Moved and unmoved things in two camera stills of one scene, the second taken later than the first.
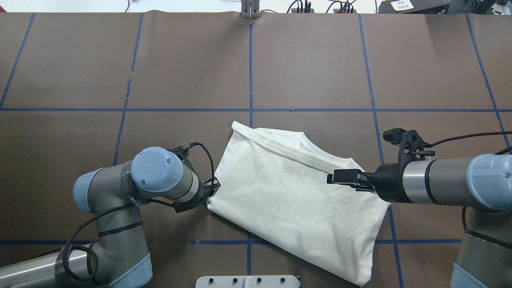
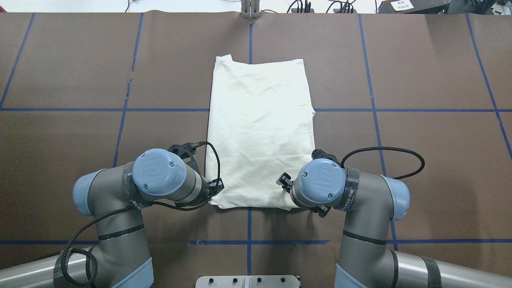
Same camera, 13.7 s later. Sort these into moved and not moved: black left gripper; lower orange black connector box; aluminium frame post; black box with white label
Moved: black left gripper
Not moved: black box with white label; aluminium frame post; lower orange black connector box
